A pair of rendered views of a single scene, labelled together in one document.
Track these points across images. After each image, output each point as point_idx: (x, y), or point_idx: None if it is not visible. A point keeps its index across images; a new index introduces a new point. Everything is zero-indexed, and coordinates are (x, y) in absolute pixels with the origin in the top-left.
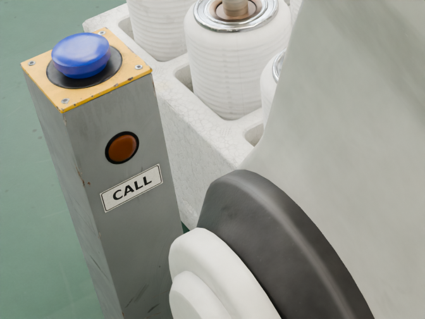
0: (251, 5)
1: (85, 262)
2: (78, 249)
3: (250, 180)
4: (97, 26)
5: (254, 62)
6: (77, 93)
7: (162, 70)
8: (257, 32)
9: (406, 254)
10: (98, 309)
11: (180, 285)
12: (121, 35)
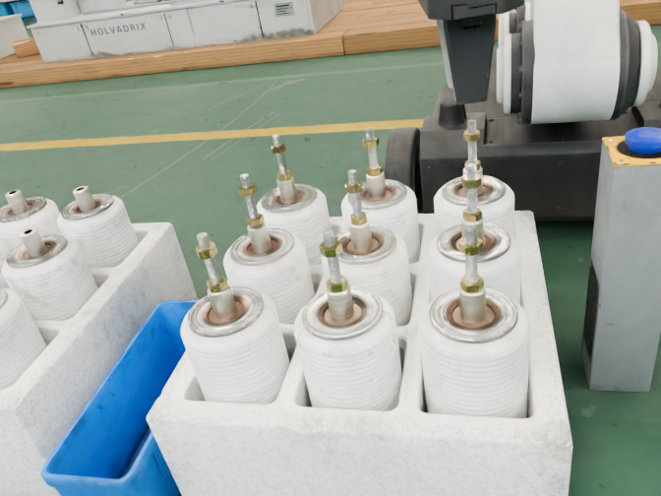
0: (458, 241)
1: (649, 451)
2: (651, 466)
3: (623, 19)
4: (558, 422)
5: None
6: None
7: (530, 331)
8: None
9: None
10: (651, 407)
11: (655, 43)
12: (539, 393)
